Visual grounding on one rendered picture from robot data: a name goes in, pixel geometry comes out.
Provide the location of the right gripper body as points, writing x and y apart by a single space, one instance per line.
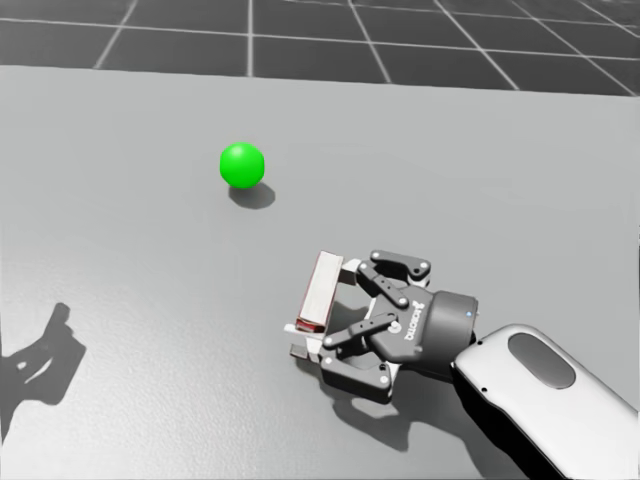
435 330

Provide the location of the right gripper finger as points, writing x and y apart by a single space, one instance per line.
390 280
350 372

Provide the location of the red and white carton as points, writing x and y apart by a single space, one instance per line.
321 290

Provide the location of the small glossy ball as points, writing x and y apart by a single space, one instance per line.
242 165

